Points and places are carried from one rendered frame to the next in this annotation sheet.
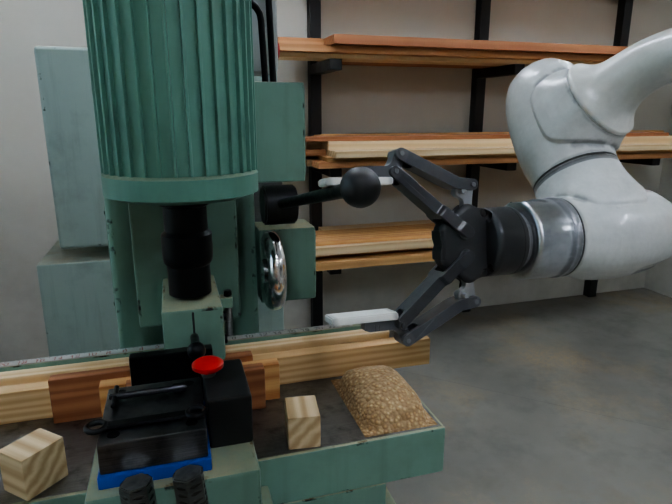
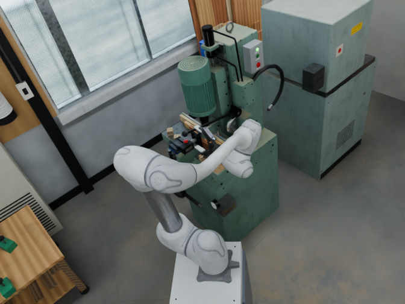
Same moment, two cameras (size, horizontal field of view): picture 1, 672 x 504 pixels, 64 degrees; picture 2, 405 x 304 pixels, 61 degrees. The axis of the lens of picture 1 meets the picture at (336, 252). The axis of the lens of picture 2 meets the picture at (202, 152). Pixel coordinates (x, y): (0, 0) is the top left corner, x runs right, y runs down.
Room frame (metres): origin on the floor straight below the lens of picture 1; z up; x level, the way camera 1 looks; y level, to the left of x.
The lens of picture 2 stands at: (0.17, -1.47, 2.37)
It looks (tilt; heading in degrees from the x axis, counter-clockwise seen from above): 42 degrees down; 76
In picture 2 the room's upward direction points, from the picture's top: 13 degrees counter-clockwise
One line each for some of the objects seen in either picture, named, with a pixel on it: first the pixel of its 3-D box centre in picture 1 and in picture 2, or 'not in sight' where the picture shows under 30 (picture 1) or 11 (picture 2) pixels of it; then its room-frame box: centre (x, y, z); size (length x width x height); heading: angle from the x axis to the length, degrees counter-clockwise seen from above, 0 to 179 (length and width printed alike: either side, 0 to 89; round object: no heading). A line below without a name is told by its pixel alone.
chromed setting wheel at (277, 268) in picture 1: (272, 270); (234, 124); (0.80, 0.10, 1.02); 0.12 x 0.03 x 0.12; 17
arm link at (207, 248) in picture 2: not in sight; (209, 249); (0.32, -0.53, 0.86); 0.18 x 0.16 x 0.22; 125
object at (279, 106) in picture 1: (275, 132); (244, 91); (0.89, 0.10, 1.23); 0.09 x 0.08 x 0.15; 17
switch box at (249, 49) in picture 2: (254, 24); (253, 57); (0.98, 0.14, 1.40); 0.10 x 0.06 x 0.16; 17
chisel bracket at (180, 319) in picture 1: (194, 321); (209, 128); (0.66, 0.18, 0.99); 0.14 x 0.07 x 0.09; 17
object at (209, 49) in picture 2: not in sight; (210, 41); (0.77, 0.22, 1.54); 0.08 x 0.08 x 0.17; 17
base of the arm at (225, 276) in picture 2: not in sight; (218, 263); (0.35, -0.54, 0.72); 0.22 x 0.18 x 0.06; 151
